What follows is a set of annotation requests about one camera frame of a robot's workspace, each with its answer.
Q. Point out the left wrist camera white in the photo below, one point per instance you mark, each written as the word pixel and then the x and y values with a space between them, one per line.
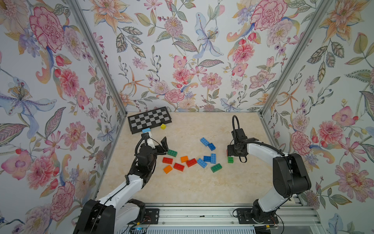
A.
pixel 150 141

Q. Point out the red lego brick lower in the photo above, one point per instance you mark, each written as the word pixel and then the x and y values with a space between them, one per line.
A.
pixel 179 167

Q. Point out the green lego brick lower right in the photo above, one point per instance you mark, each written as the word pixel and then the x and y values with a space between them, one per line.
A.
pixel 216 168

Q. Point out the long blue lego brick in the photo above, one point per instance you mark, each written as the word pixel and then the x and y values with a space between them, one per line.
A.
pixel 204 141

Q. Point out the green lego brick left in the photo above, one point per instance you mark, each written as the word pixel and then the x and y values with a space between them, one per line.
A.
pixel 172 153

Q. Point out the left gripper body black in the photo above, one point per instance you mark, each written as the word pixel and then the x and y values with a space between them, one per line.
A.
pixel 154 155

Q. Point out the blue lego brick tilted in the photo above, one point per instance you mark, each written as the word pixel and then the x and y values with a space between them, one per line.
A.
pixel 202 163

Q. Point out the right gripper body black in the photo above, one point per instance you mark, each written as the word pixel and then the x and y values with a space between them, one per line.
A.
pixel 233 150

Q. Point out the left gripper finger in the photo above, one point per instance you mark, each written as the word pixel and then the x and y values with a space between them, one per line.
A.
pixel 164 145
pixel 145 137

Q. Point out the light blue cylinder block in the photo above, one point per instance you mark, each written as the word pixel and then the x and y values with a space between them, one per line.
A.
pixel 146 130

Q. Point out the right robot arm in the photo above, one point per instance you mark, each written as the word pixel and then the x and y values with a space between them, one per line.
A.
pixel 290 176

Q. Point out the aluminium rail frame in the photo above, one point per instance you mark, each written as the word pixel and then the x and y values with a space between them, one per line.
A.
pixel 291 218

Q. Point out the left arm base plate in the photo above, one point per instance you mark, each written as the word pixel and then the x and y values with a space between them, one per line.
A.
pixel 147 216

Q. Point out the small blue lego brick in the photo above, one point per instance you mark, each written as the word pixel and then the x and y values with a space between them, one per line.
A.
pixel 211 146

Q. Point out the black grey chessboard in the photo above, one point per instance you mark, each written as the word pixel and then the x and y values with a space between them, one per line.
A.
pixel 150 119

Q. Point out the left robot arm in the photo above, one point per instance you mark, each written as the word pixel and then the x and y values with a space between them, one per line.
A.
pixel 110 213

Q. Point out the small orange lego brick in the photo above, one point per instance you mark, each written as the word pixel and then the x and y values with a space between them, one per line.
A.
pixel 184 159

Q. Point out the orange lego brick lower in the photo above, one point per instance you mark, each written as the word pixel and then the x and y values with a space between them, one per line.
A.
pixel 168 169

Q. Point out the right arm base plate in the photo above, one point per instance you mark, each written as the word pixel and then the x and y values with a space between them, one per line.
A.
pixel 255 216

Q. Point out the red lego brick left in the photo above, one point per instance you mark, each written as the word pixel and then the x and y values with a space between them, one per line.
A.
pixel 166 160

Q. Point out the red lego brick middle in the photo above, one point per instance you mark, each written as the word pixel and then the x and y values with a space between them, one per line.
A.
pixel 191 162

